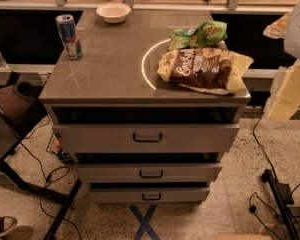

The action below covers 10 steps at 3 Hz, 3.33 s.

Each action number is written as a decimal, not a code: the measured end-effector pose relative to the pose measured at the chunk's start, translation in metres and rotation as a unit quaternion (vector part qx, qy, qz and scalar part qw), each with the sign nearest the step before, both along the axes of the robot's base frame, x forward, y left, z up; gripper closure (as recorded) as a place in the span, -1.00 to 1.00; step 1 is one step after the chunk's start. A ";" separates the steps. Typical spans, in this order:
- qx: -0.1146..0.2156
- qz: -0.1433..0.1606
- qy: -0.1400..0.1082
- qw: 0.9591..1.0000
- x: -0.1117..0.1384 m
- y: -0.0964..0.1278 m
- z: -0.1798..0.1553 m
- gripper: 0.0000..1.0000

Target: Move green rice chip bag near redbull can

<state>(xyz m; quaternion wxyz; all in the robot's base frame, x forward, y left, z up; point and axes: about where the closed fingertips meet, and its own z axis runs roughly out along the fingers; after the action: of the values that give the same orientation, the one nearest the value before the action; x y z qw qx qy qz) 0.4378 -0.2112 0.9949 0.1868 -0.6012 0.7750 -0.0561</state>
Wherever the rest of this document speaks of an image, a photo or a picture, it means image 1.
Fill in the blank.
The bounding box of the brown and yellow chip bag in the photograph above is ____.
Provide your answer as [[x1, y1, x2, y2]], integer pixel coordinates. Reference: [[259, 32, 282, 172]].
[[157, 48, 253, 95]]

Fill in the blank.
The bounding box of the middle grey drawer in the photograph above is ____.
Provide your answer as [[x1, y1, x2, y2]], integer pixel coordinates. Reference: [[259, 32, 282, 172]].
[[75, 163, 221, 184]]

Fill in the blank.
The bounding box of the wire basket with items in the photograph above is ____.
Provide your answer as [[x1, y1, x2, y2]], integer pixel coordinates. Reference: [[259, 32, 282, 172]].
[[46, 134, 73, 164]]

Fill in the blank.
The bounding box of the grey drawer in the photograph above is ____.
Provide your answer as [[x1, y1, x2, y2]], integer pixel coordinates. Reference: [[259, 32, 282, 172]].
[[75, 163, 221, 184], [53, 124, 239, 153], [89, 187, 210, 204]]

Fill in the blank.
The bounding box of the green rice chip bag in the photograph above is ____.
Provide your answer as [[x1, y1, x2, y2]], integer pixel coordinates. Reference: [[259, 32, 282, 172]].
[[169, 20, 227, 50]]

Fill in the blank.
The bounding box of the brown office chair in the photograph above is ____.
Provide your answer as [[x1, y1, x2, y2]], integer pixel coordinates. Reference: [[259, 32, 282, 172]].
[[0, 71, 47, 137]]

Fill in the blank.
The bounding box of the white bowl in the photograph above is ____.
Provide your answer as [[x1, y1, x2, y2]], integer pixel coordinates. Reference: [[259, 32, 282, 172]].
[[96, 3, 131, 24]]

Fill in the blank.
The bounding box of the black floor cable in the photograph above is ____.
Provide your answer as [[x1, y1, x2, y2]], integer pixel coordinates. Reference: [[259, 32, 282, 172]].
[[19, 115, 84, 240]]

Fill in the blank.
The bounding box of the black canvas sneaker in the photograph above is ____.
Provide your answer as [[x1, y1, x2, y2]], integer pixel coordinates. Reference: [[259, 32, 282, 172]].
[[0, 216, 17, 238]]

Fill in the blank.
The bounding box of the blue silver redbull can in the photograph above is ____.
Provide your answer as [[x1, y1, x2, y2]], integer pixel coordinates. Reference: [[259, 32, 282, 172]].
[[56, 14, 82, 60]]

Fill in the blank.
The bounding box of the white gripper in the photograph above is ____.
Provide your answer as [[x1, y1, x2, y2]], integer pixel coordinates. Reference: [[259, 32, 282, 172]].
[[263, 2, 300, 123]]

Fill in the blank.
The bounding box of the top grey drawer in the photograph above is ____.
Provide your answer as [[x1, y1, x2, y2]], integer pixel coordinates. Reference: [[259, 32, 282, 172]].
[[53, 124, 239, 153]]

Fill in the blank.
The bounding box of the bottom grey drawer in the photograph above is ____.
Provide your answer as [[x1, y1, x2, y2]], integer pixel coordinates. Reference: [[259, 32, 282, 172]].
[[89, 187, 210, 204]]

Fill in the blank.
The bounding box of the grey drawer cabinet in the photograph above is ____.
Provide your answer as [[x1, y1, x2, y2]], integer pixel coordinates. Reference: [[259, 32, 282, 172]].
[[40, 9, 250, 193]]

